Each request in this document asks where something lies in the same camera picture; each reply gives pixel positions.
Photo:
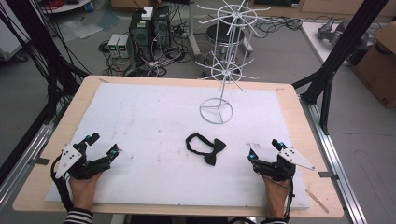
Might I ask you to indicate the clear plastic sheet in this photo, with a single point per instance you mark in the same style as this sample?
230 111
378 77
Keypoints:
79 29

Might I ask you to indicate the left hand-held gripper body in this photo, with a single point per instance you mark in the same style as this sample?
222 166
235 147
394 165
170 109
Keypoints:
70 158

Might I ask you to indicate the white box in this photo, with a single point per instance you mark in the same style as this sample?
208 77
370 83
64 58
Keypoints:
147 13

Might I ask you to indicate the black computer tower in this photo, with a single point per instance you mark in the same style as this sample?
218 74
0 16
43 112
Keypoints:
140 34
162 29

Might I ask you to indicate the round black stool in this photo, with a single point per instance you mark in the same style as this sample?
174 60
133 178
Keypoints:
225 37

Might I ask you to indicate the black bow tie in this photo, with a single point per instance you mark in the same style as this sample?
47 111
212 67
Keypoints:
214 148

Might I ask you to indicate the person's left hand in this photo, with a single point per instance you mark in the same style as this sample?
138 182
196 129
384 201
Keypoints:
82 193

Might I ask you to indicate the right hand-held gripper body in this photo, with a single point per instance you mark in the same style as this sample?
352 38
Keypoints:
277 169

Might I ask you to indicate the thin wooden stick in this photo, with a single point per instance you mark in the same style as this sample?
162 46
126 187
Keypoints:
317 201

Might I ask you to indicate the brown cardboard box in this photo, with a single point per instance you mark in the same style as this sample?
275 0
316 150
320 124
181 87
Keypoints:
378 71

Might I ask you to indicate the black metal frame stand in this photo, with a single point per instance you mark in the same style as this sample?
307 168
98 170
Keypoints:
339 56
46 62

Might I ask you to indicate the aluminium rail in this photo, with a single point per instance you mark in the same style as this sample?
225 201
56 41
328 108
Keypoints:
336 161
25 161

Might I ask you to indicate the person's right hand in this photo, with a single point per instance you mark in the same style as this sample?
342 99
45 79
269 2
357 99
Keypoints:
276 196

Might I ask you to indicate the white foam mat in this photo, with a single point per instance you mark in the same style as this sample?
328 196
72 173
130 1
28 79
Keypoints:
155 140

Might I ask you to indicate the grey power supply unit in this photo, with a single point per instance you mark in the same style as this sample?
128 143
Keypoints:
124 46
113 45

